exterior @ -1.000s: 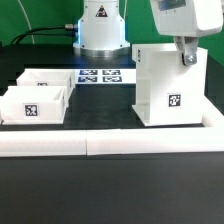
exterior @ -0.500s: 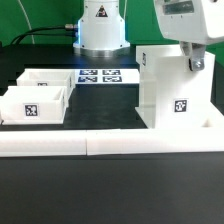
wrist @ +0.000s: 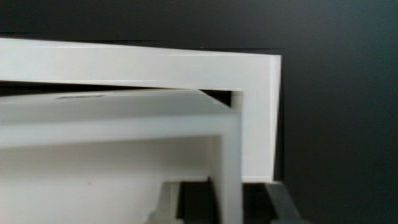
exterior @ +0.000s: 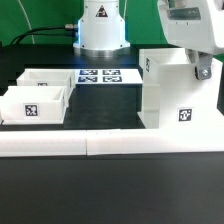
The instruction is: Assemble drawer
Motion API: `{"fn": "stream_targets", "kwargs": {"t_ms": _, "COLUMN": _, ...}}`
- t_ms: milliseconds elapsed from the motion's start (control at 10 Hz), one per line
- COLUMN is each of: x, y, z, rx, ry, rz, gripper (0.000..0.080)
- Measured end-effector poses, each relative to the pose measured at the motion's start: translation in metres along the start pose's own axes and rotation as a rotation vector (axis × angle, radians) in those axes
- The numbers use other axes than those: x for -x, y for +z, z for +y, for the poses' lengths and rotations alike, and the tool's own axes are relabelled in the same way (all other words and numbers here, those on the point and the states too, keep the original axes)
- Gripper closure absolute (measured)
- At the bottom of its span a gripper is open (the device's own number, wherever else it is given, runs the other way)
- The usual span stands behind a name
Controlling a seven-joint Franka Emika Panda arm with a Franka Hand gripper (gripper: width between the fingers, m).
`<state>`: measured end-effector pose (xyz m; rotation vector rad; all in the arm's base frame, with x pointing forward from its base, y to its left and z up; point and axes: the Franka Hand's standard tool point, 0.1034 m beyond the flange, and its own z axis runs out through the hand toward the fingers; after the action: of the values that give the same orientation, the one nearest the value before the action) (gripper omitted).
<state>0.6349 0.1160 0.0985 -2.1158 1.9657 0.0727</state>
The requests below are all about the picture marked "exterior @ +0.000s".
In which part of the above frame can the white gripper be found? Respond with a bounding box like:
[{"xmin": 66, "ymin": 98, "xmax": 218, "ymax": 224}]
[{"xmin": 157, "ymin": 0, "xmax": 224, "ymax": 80}]

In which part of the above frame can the white drawer cabinet box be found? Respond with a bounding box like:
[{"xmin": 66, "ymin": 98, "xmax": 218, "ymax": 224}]
[{"xmin": 138, "ymin": 48, "xmax": 224, "ymax": 129}]

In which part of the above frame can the white front drawer tray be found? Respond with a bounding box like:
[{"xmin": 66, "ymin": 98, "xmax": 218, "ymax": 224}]
[{"xmin": 0, "ymin": 86, "xmax": 67, "ymax": 125}]

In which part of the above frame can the white drawer tray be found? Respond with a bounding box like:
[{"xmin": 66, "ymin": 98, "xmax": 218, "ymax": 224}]
[
  {"xmin": 16, "ymin": 68, "xmax": 75, "ymax": 98},
  {"xmin": 0, "ymin": 86, "xmax": 67, "ymax": 125}
]

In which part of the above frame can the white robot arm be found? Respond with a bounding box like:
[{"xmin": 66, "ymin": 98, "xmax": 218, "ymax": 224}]
[{"xmin": 73, "ymin": 0, "xmax": 224, "ymax": 80}]

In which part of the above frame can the white rear drawer tray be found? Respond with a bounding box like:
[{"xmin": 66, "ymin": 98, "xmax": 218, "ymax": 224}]
[{"xmin": 16, "ymin": 68, "xmax": 75, "ymax": 98}]

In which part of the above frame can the white marker tag sheet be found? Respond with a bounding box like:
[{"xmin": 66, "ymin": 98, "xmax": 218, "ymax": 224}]
[{"xmin": 75, "ymin": 69, "xmax": 142, "ymax": 85}]

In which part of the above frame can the white front wall bar right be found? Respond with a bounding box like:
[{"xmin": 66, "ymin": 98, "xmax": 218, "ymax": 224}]
[{"xmin": 86, "ymin": 129, "xmax": 224, "ymax": 155}]

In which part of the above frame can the white wall bar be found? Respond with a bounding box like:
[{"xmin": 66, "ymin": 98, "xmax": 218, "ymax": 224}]
[
  {"xmin": 0, "ymin": 131, "xmax": 87, "ymax": 157},
  {"xmin": 86, "ymin": 129, "xmax": 224, "ymax": 155}
]

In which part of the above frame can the black cable bundle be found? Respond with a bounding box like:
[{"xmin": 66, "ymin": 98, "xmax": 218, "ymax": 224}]
[{"xmin": 10, "ymin": 23, "xmax": 80, "ymax": 46}]

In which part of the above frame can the white front wall bar left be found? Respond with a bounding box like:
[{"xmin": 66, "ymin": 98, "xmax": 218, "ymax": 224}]
[{"xmin": 0, "ymin": 131, "xmax": 87, "ymax": 157}]

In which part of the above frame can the white thin cable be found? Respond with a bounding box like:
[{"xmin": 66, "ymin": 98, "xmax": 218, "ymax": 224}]
[{"xmin": 17, "ymin": 0, "xmax": 36, "ymax": 45}]

